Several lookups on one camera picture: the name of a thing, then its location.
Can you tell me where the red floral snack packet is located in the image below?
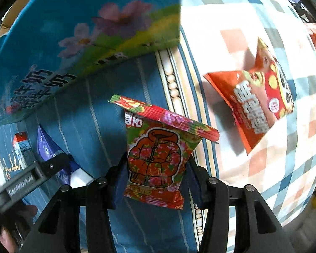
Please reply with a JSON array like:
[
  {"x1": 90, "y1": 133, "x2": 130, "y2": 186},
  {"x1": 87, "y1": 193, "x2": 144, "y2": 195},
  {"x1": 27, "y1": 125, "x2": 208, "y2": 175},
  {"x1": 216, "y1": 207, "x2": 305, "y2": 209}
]
[{"x1": 109, "y1": 94, "x2": 221, "y2": 210}]

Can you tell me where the checkered pastel blanket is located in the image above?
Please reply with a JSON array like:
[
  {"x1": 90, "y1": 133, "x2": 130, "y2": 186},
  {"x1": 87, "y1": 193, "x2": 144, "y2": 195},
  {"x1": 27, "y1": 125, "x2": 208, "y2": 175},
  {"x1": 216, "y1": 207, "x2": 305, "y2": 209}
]
[{"x1": 179, "y1": 0, "x2": 316, "y2": 253}]

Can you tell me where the blue striped bed sheet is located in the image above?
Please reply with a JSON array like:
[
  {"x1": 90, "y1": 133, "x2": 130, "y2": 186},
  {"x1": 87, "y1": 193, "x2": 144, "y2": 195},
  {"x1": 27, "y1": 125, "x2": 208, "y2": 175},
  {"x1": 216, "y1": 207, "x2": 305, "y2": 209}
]
[{"x1": 0, "y1": 49, "x2": 222, "y2": 253}]

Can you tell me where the brown cardboard box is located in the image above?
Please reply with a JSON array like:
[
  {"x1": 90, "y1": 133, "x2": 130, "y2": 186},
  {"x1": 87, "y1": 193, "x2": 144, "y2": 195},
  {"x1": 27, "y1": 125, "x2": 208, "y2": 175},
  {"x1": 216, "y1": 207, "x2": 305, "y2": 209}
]
[{"x1": 0, "y1": 0, "x2": 49, "y2": 41}]

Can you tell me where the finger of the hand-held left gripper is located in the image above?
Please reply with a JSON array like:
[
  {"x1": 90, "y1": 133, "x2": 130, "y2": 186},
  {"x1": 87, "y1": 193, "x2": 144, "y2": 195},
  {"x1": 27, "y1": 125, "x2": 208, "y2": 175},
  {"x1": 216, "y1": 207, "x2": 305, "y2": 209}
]
[{"x1": 33, "y1": 152, "x2": 71, "y2": 180}]

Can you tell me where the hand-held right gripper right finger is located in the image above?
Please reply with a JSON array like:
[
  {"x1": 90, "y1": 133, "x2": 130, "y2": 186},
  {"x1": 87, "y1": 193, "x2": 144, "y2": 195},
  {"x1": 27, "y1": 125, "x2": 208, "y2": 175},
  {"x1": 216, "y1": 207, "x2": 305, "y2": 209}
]
[{"x1": 184, "y1": 160, "x2": 296, "y2": 253}]

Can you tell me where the person's left hand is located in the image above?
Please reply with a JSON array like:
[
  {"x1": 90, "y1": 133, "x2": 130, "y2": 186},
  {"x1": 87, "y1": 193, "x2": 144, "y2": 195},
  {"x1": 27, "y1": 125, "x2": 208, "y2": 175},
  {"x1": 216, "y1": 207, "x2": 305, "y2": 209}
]
[{"x1": 0, "y1": 205, "x2": 39, "y2": 253}]

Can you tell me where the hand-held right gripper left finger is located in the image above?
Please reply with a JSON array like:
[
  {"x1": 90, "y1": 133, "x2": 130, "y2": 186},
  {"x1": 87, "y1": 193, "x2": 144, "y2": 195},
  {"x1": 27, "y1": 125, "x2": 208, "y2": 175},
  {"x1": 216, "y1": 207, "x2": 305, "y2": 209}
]
[{"x1": 23, "y1": 160, "x2": 128, "y2": 253}]

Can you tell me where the purple white packet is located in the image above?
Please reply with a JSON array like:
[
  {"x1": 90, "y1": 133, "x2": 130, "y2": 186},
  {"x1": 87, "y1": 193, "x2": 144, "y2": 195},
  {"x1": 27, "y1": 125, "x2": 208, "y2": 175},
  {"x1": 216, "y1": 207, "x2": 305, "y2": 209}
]
[{"x1": 37, "y1": 125, "x2": 95, "y2": 188}]

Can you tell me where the blue flower print carton box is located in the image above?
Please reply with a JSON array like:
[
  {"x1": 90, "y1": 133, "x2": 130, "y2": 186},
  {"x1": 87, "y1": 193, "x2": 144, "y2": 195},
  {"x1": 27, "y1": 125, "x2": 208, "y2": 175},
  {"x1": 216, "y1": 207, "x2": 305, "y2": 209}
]
[{"x1": 0, "y1": 0, "x2": 183, "y2": 127}]

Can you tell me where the orange cartoon snack packet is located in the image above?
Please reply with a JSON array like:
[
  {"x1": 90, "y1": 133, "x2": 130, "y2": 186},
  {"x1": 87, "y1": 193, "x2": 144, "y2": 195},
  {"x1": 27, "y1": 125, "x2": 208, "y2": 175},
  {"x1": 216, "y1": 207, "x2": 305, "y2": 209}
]
[{"x1": 203, "y1": 38, "x2": 295, "y2": 156}]

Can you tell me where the small red white carton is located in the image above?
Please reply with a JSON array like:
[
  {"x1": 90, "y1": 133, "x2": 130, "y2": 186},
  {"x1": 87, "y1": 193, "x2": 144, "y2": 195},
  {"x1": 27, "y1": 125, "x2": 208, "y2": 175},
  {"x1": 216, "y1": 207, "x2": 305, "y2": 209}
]
[{"x1": 12, "y1": 131, "x2": 30, "y2": 170}]

